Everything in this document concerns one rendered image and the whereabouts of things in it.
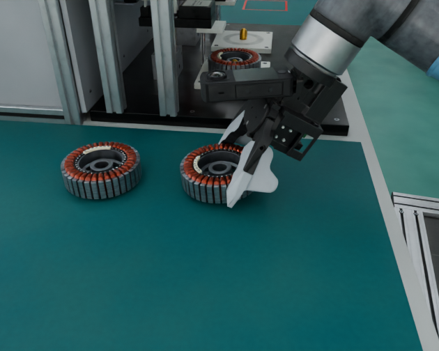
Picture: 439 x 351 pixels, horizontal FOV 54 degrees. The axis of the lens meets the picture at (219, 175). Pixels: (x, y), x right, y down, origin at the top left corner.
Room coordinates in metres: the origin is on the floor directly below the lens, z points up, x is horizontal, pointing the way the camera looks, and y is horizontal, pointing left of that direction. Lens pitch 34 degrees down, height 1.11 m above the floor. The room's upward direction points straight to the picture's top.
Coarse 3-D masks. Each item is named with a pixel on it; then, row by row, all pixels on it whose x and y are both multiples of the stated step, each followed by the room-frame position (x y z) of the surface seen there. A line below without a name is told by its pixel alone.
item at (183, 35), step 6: (180, 30) 1.11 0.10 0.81; (186, 30) 1.11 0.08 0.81; (192, 30) 1.10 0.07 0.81; (180, 36) 1.11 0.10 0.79; (186, 36) 1.11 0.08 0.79; (192, 36) 1.11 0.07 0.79; (198, 36) 1.14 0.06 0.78; (180, 42) 1.11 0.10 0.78; (186, 42) 1.11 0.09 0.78; (192, 42) 1.11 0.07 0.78
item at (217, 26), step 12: (192, 0) 0.92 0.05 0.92; (204, 0) 0.92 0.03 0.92; (180, 12) 0.87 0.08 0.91; (192, 12) 0.86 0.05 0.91; (204, 12) 0.86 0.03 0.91; (144, 24) 0.87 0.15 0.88; (180, 24) 0.86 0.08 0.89; (192, 24) 0.86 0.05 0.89; (204, 24) 0.86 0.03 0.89; (216, 24) 0.89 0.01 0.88
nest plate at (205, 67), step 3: (207, 60) 0.96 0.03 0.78; (204, 63) 0.94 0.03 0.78; (207, 63) 0.94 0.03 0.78; (261, 63) 0.94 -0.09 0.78; (264, 63) 0.94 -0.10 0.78; (267, 63) 0.94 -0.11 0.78; (204, 66) 0.92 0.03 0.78; (207, 66) 0.92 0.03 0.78; (261, 66) 0.92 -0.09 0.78; (264, 66) 0.92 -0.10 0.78; (267, 66) 0.92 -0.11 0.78; (201, 69) 0.90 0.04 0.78; (204, 69) 0.90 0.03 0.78; (207, 69) 0.90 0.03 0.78; (201, 72) 0.88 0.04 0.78; (198, 75) 0.86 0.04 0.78; (198, 78) 0.85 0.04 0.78; (195, 81) 0.83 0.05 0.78; (198, 81) 0.83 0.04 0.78; (195, 84) 0.82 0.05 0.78; (198, 84) 0.82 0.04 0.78; (195, 87) 0.82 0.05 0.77; (198, 87) 0.82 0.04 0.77
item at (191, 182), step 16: (224, 144) 0.56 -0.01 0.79; (192, 160) 0.52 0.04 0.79; (208, 160) 0.53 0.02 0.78; (224, 160) 0.54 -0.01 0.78; (192, 176) 0.47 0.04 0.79; (208, 176) 0.47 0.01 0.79; (224, 176) 0.47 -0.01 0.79; (192, 192) 0.47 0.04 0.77; (208, 192) 0.45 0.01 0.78; (224, 192) 0.45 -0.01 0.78
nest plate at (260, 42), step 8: (224, 32) 1.19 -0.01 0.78; (232, 32) 1.19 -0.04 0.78; (248, 32) 1.19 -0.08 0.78; (256, 32) 1.19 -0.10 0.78; (264, 32) 1.19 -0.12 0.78; (216, 40) 1.11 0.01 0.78; (224, 40) 1.11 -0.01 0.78; (232, 40) 1.11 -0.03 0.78; (240, 40) 1.11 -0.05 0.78; (248, 40) 1.11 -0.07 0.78; (256, 40) 1.11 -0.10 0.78; (264, 40) 1.11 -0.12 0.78; (216, 48) 1.06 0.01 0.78; (248, 48) 1.05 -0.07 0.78; (256, 48) 1.05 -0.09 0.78; (264, 48) 1.05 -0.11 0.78
